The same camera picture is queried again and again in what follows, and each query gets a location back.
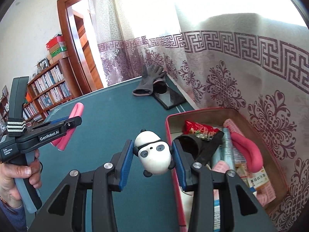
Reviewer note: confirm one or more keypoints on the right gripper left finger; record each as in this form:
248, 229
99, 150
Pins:
65, 209

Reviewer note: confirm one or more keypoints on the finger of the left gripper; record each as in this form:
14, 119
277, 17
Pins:
60, 120

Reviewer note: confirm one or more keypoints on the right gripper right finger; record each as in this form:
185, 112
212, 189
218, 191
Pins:
239, 208

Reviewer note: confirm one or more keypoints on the pink foam curler loop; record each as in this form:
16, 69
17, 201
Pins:
71, 123

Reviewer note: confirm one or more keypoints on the blue white medicine box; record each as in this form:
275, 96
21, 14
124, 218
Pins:
217, 216

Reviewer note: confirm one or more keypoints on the panda figurine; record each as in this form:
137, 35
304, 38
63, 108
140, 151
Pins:
154, 154

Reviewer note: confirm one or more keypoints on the person left hand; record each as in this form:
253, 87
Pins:
9, 172

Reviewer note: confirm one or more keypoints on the yellow paper medicine packet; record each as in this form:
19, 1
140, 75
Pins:
255, 180

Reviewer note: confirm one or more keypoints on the wooden bookshelf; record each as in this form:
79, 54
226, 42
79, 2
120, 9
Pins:
54, 85

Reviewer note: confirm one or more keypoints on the pink striped card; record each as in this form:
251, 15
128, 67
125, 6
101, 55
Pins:
221, 167

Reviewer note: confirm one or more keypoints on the light blue tube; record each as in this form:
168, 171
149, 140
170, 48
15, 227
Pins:
227, 153

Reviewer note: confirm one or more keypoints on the black pouch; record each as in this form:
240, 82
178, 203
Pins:
201, 150

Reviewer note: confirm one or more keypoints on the red tin storage box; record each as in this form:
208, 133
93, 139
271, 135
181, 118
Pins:
216, 117

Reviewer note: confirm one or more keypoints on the stacked cardboard boxes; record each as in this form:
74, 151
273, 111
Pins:
57, 49

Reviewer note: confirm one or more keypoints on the red snack packet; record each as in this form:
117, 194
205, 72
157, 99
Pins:
202, 131

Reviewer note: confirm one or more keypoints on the pink hair roller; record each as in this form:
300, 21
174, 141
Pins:
228, 123

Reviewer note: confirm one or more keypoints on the dark grey glove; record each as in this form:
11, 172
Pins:
148, 76

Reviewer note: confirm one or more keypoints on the black tablet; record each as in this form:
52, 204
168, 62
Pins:
169, 98

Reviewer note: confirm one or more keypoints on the patterned lace curtain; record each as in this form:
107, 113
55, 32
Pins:
248, 55

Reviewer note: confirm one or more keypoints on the wooden door frame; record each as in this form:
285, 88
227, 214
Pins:
72, 23

